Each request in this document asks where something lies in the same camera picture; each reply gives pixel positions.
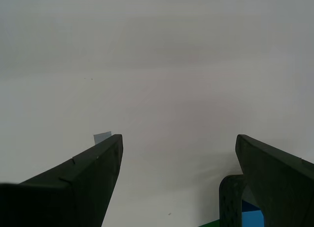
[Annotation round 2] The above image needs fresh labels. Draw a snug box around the blue block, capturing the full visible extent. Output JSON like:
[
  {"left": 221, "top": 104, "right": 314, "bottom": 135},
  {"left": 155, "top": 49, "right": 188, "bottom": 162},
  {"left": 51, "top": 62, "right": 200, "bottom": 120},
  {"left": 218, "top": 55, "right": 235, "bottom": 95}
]
[{"left": 241, "top": 199, "right": 265, "bottom": 227}]

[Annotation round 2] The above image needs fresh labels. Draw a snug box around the grey tape square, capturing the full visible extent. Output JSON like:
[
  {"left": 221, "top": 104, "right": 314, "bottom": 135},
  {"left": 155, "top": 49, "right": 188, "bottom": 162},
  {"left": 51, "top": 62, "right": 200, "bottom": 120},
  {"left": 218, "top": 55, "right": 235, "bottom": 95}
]
[{"left": 93, "top": 131, "right": 112, "bottom": 146}]

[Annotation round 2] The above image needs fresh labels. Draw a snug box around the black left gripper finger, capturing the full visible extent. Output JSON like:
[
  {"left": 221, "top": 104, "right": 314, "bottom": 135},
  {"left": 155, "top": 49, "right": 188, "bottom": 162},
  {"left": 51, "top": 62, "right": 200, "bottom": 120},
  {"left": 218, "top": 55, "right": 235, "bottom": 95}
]
[
  {"left": 235, "top": 134, "right": 314, "bottom": 227},
  {"left": 0, "top": 134, "right": 124, "bottom": 227}
]

